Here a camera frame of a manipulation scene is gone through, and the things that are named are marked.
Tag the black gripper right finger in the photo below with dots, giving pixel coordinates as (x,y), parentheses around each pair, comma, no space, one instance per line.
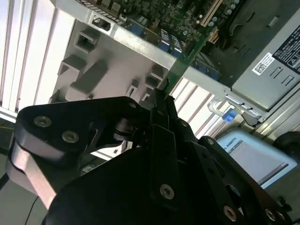
(206,159)

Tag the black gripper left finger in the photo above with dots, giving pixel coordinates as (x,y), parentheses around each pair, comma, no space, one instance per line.
(77,114)

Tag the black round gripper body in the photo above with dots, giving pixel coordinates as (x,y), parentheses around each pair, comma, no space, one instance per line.
(117,194)

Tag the green RAM stick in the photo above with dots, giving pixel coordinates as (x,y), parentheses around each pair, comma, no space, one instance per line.
(186,59)

